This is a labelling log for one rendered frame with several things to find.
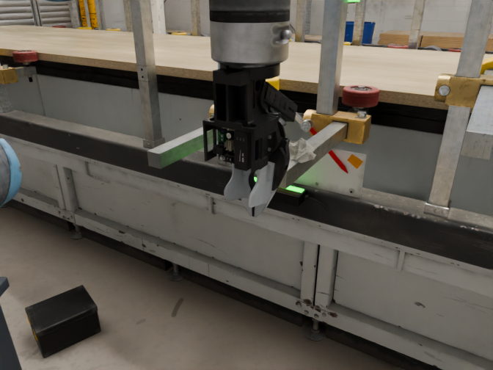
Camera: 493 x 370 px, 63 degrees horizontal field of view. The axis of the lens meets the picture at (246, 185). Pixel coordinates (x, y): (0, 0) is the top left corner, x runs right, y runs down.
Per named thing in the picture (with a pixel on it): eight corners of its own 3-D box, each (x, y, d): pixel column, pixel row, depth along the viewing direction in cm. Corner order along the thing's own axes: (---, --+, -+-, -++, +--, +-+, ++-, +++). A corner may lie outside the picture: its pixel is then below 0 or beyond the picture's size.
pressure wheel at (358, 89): (367, 142, 91) (374, 91, 86) (333, 136, 95) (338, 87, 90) (377, 133, 97) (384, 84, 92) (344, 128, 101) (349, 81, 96)
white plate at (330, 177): (359, 199, 87) (365, 155, 83) (254, 174, 99) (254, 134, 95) (360, 197, 88) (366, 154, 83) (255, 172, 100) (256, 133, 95)
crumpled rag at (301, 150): (307, 166, 62) (307, 152, 61) (267, 158, 65) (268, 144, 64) (327, 149, 69) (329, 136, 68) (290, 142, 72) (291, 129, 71)
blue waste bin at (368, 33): (364, 75, 601) (371, 22, 570) (328, 71, 628) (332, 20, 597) (375, 69, 646) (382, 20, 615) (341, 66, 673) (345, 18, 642)
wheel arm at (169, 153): (161, 173, 74) (159, 151, 72) (147, 169, 76) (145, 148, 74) (271, 117, 108) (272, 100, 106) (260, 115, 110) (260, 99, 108)
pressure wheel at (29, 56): (23, 80, 157) (15, 48, 152) (45, 79, 158) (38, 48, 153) (16, 84, 150) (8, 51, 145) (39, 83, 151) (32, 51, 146)
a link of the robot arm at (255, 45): (237, 17, 51) (307, 20, 47) (237, 57, 53) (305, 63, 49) (193, 20, 44) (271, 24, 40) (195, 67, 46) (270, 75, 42)
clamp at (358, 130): (362, 144, 83) (364, 121, 81) (301, 134, 89) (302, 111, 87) (370, 137, 87) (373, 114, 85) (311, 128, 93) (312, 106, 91)
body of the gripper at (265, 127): (202, 165, 51) (197, 66, 46) (238, 145, 57) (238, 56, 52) (255, 178, 47) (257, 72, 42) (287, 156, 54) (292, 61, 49)
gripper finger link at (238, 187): (217, 225, 56) (215, 161, 52) (240, 206, 60) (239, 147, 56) (236, 230, 54) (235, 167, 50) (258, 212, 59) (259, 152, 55)
